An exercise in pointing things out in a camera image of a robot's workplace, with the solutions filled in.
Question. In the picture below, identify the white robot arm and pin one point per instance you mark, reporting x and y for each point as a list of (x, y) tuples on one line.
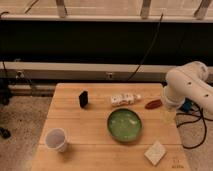
[(188, 81)]

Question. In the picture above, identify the black object on floor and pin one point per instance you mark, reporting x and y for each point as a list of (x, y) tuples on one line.
[(5, 133)]

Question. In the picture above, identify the blue box on floor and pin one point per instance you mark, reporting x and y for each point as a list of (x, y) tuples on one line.
[(187, 105)]

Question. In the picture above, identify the white plastic cup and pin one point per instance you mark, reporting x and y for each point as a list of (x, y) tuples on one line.
[(55, 139)]

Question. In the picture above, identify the black eraser block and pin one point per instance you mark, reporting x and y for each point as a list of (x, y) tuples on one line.
[(83, 99)]

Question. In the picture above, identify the red brown oblong object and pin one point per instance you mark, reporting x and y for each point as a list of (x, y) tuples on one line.
[(153, 104)]

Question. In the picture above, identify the white plastic bottle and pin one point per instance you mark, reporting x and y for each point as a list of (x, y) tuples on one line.
[(124, 99)]

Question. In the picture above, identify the green round bowl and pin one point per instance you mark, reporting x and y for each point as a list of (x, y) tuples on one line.
[(124, 125)]

